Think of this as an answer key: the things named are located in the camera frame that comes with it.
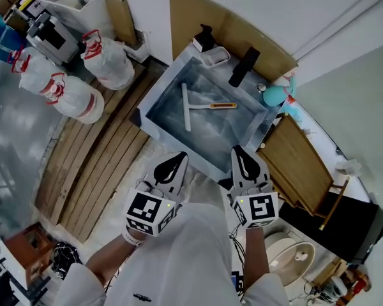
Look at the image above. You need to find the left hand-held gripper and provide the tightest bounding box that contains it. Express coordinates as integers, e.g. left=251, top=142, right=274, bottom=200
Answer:
left=124, top=151, right=190, bottom=237

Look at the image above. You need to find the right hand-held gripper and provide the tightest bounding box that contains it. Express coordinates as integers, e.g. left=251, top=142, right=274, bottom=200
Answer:
left=230, top=145, right=280, bottom=230

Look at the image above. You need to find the white squeegee with orange handle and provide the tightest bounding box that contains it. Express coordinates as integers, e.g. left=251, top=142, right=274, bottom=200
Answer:
left=181, top=83, right=237, bottom=132

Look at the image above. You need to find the person's left forearm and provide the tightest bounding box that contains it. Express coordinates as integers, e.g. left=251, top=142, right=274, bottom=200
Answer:
left=86, top=230, right=145, bottom=287

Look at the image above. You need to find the person's right forearm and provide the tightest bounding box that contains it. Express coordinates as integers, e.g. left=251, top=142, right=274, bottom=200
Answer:
left=243, top=226, right=271, bottom=293

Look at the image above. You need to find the wooden cabinet door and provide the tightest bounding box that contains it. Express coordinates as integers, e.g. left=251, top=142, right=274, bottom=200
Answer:
left=256, top=114, right=335, bottom=217

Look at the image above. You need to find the grey marble sink basin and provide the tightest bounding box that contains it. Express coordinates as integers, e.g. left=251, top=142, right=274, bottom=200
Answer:
left=136, top=41, right=283, bottom=175

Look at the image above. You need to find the teal rubber glove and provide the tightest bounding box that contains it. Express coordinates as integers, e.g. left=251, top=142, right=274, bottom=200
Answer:
left=262, top=75, right=298, bottom=106

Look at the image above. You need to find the white wristband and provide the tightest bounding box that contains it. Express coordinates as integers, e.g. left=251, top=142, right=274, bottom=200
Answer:
left=121, top=224, right=146, bottom=247

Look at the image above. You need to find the wooden plank pallet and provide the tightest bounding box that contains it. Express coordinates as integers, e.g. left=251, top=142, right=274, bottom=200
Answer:
left=34, top=59, right=167, bottom=244

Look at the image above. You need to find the person's white coat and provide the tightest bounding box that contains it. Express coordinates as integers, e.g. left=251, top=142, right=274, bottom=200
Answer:
left=53, top=202, right=290, bottom=306

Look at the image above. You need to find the black faucet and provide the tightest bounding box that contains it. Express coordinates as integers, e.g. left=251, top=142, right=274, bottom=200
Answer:
left=228, top=47, right=262, bottom=88

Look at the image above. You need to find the crumpled white tissue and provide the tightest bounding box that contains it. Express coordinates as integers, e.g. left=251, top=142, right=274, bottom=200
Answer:
left=334, top=159, right=362, bottom=175

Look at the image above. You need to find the white round bin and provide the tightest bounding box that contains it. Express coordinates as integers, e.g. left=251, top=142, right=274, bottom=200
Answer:
left=263, top=231, right=317, bottom=288

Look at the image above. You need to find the black box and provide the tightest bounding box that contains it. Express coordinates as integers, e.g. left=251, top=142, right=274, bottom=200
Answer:
left=278, top=191, right=383, bottom=265

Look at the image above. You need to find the white soap dish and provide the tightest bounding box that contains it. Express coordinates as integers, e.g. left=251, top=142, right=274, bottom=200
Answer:
left=200, top=46, right=230, bottom=68

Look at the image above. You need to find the black soap dispenser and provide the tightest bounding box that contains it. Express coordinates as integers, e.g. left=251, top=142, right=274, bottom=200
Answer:
left=192, top=24, right=216, bottom=52

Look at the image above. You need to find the cardboard back panel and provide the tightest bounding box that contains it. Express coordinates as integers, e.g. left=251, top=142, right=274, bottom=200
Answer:
left=168, top=0, right=299, bottom=83

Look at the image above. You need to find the tall cardboard box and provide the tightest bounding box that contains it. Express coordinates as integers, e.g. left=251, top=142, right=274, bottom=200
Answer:
left=104, top=0, right=139, bottom=47

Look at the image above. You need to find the brown wooden crate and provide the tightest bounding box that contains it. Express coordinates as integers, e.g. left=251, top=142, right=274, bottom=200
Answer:
left=3, top=222, right=57, bottom=291

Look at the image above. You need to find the silver appliance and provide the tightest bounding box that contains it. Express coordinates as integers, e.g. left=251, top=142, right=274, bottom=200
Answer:
left=25, top=12, right=81, bottom=66

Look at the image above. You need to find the blue water jug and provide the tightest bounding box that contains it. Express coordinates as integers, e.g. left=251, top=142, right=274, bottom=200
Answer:
left=0, top=10, right=24, bottom=57

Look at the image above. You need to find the clear water jug red handle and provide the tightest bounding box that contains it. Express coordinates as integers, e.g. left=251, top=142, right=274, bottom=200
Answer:
left=38, top=72, right=105, bottom=125
left=7, top=47, right=60, bottom=94
left=80, top=29, right=136, bottom=91

